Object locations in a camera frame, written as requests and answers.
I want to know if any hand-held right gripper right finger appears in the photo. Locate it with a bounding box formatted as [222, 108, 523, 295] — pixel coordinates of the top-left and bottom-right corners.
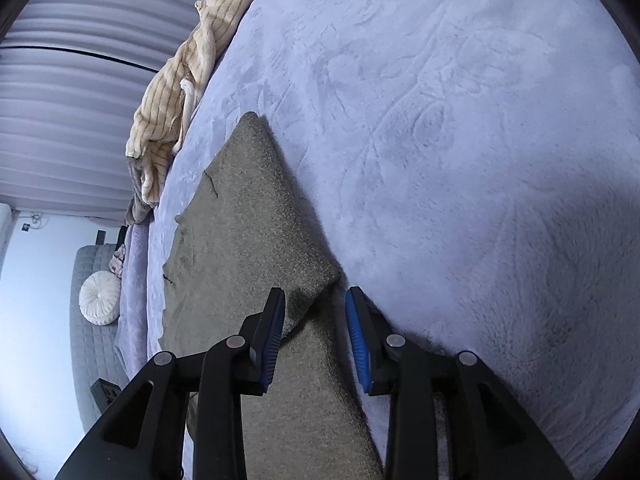
[345, 286, 576, 480]

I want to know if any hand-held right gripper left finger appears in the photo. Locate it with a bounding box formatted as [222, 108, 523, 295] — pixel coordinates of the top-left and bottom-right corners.
[54, 287, 287, 480]

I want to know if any olive fleece garment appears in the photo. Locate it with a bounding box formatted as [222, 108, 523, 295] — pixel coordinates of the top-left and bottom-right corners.
[160, 111, 386, 480]

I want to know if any small pink plush toy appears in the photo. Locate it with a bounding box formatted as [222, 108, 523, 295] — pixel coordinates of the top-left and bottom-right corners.
[109, 244, 127, 279]

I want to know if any white round cushion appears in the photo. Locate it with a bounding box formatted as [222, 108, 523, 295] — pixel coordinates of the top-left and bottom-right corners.
[79, 270, 122, 326]

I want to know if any grey quilted sofa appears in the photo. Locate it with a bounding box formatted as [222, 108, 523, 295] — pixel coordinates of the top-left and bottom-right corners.
[70, 244, 132, 431]

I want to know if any grey plush cloth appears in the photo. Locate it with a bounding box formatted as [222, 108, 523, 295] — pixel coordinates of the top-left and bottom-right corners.
[123, 157, 157, 227]

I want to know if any lavender plush blanket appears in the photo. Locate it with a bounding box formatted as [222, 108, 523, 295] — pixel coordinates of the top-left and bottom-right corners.
[115, 0, 640, 480]

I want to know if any cream striped blanket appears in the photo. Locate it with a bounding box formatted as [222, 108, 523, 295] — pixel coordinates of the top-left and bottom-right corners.
[125, 0, 273, 206]

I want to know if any grey pleated curtain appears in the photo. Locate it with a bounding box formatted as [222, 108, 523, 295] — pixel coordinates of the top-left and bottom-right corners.
[0, 0, 236, 221]

